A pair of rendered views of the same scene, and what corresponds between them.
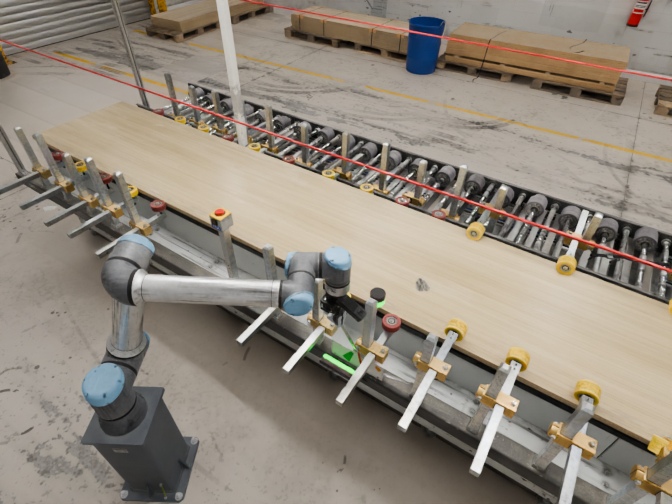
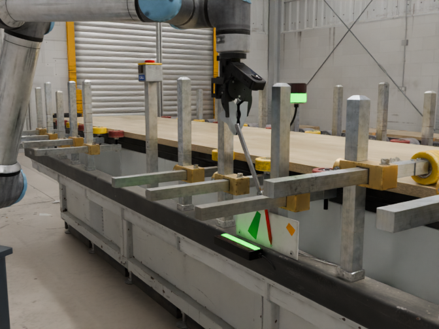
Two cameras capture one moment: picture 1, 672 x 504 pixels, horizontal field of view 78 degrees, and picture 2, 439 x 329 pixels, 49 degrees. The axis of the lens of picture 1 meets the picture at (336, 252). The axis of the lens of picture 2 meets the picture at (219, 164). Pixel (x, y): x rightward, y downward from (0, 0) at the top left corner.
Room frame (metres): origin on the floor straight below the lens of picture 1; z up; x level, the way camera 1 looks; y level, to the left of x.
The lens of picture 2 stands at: (-0.19, -0.49, 1.13)
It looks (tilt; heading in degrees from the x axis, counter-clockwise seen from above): 9 degrees down; 23
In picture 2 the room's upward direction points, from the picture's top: straight up
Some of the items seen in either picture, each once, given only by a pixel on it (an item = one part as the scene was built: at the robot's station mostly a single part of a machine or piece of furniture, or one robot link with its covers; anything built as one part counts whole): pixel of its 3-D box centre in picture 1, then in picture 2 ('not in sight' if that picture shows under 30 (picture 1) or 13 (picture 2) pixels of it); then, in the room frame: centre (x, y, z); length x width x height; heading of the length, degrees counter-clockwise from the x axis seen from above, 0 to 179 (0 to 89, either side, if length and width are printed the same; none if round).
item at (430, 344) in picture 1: (422, 373); (353, 204); (0.88, -0.35, 0.87); 0.03 x 0.03 x 0.48; 57
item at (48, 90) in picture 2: (54, 168); (49, 119); (2.23, 1.76, 0.93); 0.03 x 0.03 x 0.48; 57
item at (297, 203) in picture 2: (371, 348); (285, 196); (1.01, -0.16, 0.85); 0.13 x 0.06 x 0.05; 57
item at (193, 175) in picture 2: not in sight; (188, 173); (1.28, 0.27, 0.84); 0.13 x 0.06 x 0.05; 57
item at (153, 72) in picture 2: (221, 220); (149, 73); (1.43, 0.50, 1.18); 0.07 x 0.07 x 0.08; 57
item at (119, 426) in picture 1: (120, 407); not in sight; (0.83, 0.89, 0.65); 0.19 x 0.19 x 0.10
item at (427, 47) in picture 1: (424, 45); not in sight; (6.86, -1.30, 0.36); 0.59 x 0.57 x 0.73; 149
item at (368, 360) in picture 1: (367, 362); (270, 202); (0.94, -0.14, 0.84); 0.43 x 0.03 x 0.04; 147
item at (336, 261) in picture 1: (337, 266); (232, 10); (1.01, 0.00, 1.32); 0.10 x 0.09 x 0.12; 90
